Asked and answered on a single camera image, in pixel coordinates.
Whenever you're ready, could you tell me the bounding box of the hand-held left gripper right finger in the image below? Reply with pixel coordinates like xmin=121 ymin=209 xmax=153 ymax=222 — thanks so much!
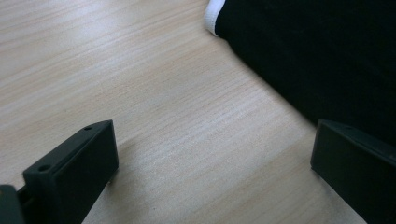
xmin=310 ymin=119 xmax=396 ymax=224

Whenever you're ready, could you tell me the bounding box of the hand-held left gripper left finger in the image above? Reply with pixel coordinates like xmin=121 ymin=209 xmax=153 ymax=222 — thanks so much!
xmin=21 ymin=119 xmax=120 ymax=224

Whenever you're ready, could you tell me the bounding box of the black cloth with white trim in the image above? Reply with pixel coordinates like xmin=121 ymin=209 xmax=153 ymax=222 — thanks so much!
xmin=204 ymin=0 xmax=396 ymax=147

